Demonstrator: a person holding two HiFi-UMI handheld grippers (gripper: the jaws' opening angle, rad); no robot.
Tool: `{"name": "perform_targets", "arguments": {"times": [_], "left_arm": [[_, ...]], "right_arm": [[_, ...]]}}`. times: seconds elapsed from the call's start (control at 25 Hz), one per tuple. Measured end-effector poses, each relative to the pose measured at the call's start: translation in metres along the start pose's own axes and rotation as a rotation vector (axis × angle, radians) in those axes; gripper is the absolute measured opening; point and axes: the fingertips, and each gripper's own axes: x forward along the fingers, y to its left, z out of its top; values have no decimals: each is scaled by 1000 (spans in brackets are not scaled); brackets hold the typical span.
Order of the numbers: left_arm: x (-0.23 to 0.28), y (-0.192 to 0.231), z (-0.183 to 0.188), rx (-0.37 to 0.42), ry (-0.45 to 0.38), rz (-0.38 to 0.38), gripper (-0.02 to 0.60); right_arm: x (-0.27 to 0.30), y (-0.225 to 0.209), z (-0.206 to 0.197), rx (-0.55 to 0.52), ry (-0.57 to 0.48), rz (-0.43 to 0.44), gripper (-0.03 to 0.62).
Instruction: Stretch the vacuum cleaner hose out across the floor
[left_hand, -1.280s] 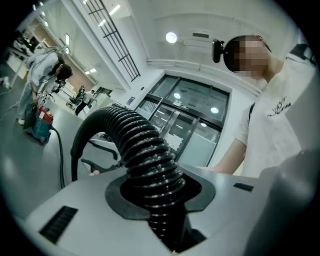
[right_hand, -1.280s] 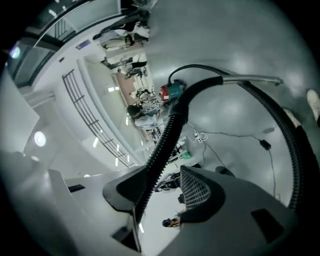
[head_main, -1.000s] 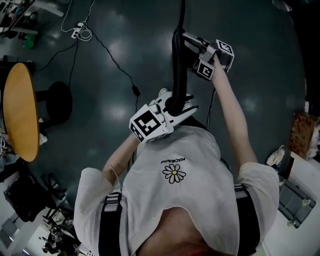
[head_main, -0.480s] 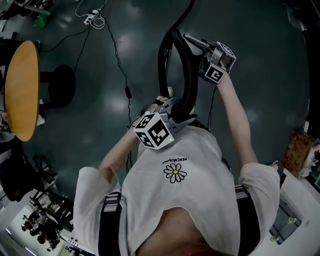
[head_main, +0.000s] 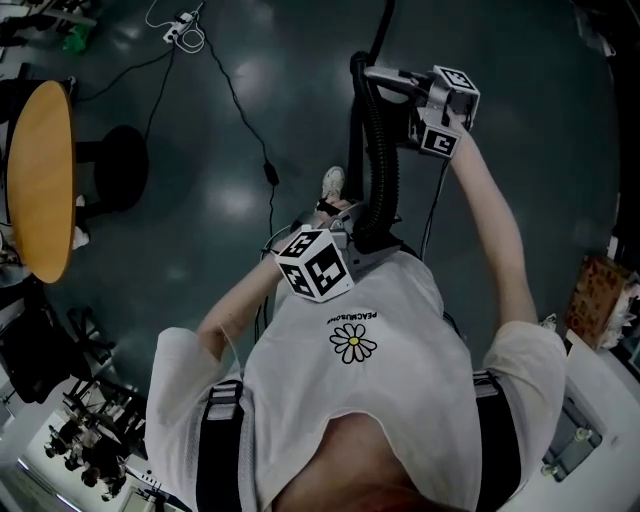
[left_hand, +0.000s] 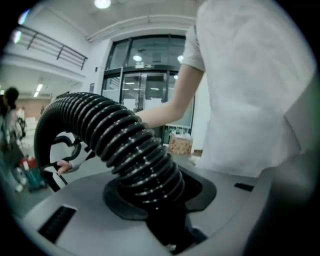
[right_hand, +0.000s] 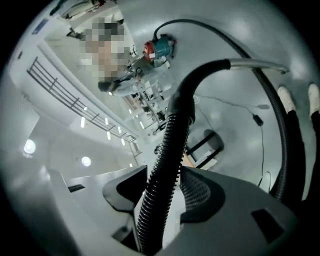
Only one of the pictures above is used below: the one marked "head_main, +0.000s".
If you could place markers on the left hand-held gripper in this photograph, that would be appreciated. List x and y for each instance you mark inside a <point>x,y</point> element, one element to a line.
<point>312,265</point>

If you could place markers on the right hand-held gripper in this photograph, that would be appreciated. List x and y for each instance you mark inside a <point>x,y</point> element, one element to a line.
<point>440,107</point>

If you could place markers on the person's left forearm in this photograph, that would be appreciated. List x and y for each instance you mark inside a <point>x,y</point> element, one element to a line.
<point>235,305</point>

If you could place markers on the person's right forearm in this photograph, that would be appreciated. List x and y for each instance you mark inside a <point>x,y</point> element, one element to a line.
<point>492,220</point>

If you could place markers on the person's right hand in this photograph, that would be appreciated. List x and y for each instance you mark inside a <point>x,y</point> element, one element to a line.
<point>457,119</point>

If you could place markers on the person's white shoe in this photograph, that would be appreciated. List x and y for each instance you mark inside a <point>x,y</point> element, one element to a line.
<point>333,182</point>

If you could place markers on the white flower print t-shirt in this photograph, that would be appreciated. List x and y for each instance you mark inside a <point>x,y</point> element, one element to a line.
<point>350,400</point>

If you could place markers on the brown cardboard box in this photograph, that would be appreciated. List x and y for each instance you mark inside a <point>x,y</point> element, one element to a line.
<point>597,300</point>

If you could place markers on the white power strip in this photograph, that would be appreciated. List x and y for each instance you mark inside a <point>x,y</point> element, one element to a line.
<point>177,26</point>

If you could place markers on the white desk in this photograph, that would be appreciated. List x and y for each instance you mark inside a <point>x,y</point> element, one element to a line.
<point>590,395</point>

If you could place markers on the green plastic bag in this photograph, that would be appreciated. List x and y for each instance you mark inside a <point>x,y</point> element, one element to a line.
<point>76,39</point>

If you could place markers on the black office chair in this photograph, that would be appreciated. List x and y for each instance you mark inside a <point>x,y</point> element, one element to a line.
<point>45,350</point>

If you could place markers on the round wooden pedestal table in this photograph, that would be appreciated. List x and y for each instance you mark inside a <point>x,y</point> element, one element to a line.
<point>42,180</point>

